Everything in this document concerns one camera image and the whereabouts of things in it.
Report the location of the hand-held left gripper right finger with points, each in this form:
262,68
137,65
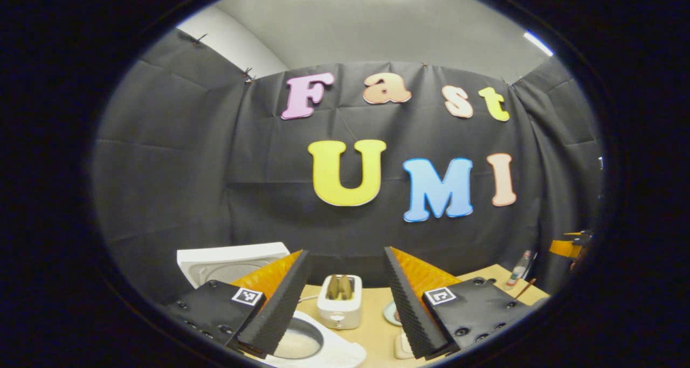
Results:
409,309

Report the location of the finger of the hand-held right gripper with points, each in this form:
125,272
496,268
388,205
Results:
563,248

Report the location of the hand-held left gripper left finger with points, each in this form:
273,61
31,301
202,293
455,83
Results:
272,314

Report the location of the white rice cooker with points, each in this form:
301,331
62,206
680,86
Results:
215,260

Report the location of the pale green round plate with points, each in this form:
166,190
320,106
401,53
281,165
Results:
391,314

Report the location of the clear plastic drink bottle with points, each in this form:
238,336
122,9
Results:
520,268

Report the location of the brown bread slice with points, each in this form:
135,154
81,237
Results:
346,287
333,287

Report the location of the white toaster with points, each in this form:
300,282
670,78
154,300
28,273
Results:
339,311

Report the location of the black backdrop cloth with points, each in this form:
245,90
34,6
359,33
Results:
269,206

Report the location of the ceiling light panel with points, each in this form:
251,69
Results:
538,43

